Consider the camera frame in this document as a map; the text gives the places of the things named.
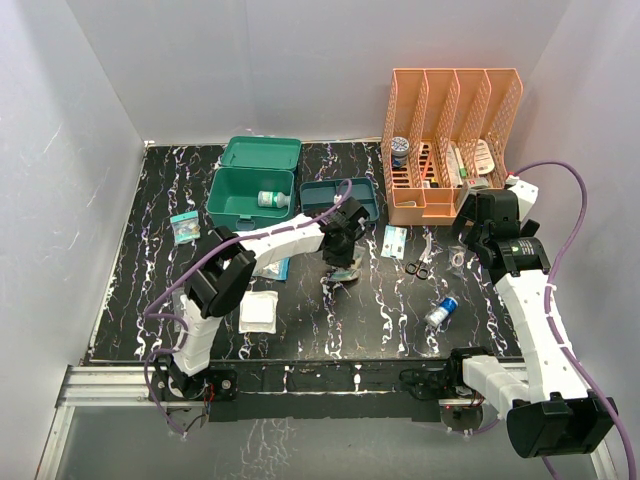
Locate rubber gloves clear package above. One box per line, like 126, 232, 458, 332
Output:
328, 247, 365, 283

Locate white grey device box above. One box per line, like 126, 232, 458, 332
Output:
461, 177, 491, 192

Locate blue mask package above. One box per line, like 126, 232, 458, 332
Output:
253, 258, 290, 281

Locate blue white bandage roll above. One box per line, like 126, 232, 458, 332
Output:
424, 296, 458, 328

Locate white plastic medicine bottle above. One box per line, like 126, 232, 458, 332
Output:
257, 191, 291, 208

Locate green medicine kit box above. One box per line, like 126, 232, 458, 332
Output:
206, 136, 301, 231

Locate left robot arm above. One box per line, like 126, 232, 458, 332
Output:
144, 195, 369, 399

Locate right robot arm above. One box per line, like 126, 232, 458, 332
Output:
445, 189, 617, 458

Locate white blister card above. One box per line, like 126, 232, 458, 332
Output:
473, 139, 495, 176

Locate dark teal divider tray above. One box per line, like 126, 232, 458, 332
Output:
299, 177, 379, 223

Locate white tube packages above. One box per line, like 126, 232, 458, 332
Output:
446, 142, 467, 188

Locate orange file organizer rack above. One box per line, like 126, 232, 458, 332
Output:
381, 68, 523, 226

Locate blue lid round jar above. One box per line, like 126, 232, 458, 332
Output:
391, 136, 410, 169

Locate white gauze pad package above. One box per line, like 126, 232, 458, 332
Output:
238, 291, 278, 334

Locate small teal zip bag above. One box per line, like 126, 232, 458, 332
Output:
170, 211, 200, 245

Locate clear bag blue items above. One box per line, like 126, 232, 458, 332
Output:
172, 288, 184, 333

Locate small clear ring bag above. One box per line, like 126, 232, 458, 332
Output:
448, 246, 466, 276

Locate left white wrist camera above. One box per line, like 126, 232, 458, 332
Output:
332, 197, 370, 234

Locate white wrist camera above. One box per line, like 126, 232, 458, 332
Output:
332, 197, 370, 234
505, 174, 539, 221

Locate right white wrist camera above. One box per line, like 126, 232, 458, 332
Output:
505, 174, 539, 221

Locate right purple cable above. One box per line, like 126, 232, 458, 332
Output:
479, 159, 634, 480

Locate purple cable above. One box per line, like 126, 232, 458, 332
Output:
479, 159, 634, 480
142, 178, 354, 436

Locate black handled scissors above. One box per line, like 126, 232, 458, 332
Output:
405, 246, 431, 280

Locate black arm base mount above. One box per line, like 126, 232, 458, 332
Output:
143, 355, 489, 423

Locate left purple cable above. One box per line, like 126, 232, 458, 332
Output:
142, 178, 354, 436

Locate aluminium frame rail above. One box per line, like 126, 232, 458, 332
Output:
37, 364, 619, 480

